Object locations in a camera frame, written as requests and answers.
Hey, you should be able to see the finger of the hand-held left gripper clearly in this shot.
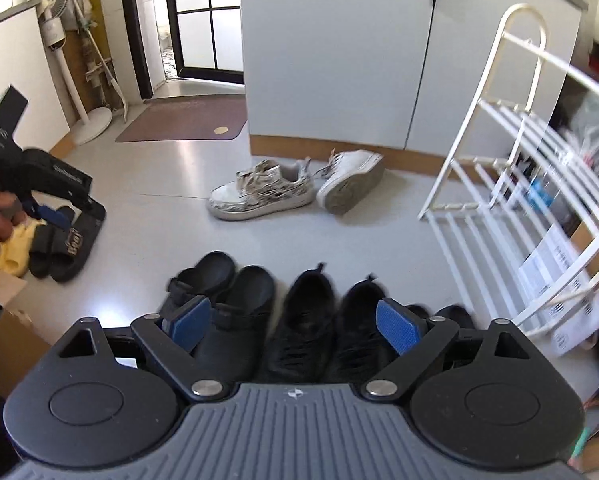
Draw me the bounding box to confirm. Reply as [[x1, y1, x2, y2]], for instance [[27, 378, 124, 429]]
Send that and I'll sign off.
[[64, 190, 107, 222], [22, 200, 73, 229]]

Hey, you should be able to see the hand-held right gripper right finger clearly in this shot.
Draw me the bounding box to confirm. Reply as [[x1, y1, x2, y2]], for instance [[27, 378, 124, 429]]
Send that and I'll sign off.
[[361, 298, 538, 402]]

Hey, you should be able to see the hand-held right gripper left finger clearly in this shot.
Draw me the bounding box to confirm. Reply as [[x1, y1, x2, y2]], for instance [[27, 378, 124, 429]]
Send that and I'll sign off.
[[58, 296, 230, 402]]

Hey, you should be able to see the black mesh sneaker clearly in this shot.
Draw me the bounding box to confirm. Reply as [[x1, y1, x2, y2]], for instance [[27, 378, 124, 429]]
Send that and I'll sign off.
[[327, 274, 405, 386], [260, 261, 338, 386]]

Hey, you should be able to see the white printed sneaker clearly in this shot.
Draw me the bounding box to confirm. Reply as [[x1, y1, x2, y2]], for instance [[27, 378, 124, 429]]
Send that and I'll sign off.
[[315, 149, 387, 216], [208, 158, 317, 221]]

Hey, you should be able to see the white metal shoe rack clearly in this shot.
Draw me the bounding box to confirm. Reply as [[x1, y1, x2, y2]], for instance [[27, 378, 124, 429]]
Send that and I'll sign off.
[[418, 3, 599, 344]]

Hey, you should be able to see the yellow slipper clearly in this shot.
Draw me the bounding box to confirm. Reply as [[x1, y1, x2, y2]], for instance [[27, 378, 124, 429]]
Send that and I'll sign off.
[[0, 220, 46, 279]]

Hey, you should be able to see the white side cabinet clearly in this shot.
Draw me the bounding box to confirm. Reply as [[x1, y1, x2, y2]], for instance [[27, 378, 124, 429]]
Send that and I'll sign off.
[[0, 0, 73, 157]]

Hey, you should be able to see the white standing fan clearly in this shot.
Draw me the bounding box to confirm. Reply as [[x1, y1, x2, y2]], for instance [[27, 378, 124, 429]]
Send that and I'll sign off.
[[27, 0, 113, 147]]

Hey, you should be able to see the white metal stand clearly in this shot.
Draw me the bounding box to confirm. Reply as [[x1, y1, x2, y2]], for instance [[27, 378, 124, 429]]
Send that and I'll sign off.
[[77, 0, 128, 124]]

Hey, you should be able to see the brown door mat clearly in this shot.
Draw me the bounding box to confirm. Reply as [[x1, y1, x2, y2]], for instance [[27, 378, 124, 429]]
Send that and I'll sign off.
[[114, 94, 249, 144]]

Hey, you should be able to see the cardboard piece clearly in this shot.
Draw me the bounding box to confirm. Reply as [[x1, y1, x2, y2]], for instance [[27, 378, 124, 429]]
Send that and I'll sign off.
[[0, 272, 53, 401]]

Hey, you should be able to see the black framed glass door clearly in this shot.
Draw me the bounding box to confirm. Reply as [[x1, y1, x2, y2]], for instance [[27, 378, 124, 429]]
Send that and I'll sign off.
[[118, 0, 246, 101]]

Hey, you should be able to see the clear plastic water bottle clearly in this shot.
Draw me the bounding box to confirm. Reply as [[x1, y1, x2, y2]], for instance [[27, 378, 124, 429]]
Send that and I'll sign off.
[[524, 172, 563, 213]]

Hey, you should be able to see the grey plastic bag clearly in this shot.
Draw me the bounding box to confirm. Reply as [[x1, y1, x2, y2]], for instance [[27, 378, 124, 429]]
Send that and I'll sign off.
[[562, 87, 599, 171]]

